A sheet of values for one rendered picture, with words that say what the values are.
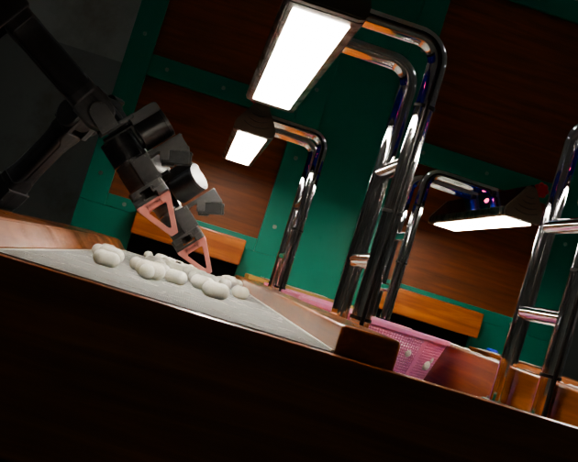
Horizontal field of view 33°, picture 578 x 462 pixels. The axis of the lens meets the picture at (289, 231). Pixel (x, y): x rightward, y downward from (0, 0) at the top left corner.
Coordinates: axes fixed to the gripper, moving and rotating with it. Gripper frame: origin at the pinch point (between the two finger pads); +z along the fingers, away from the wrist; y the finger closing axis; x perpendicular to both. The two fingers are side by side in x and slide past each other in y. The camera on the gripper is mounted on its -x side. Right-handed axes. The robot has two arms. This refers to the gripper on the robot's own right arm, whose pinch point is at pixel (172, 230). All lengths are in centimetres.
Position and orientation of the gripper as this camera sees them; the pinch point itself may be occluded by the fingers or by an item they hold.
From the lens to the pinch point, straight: 177.3
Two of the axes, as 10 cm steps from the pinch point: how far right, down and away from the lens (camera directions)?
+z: 5.3, 8.5, 0.4
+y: -1.1, 0.2, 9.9
